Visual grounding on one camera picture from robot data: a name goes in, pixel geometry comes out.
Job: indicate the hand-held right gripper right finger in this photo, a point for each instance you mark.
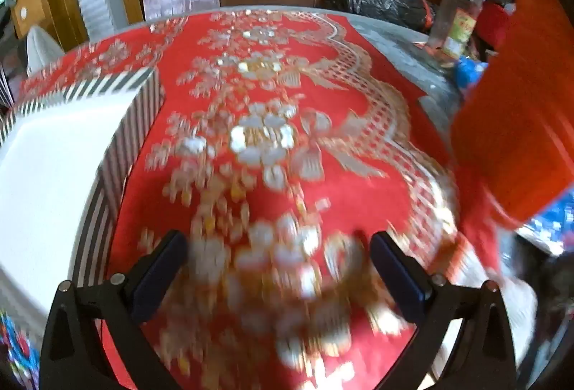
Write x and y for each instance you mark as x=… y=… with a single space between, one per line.
x=401 y=280

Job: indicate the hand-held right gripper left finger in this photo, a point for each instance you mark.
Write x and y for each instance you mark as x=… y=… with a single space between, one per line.
x=158 y=278

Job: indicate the striped jewelry box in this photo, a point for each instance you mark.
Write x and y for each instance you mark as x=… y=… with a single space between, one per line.
x=54 y=157

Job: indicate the blue printed packet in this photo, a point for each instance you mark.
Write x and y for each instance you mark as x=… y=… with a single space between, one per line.
x=551 y=224

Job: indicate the red floral tablecloth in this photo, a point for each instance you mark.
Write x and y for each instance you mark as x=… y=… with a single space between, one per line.
x=269 y=81

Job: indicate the white plastic chair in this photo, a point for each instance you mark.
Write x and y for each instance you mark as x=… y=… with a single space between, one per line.
x=40 y=49

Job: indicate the clear plastic jar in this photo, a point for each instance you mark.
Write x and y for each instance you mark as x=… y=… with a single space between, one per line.
x=453 y=22

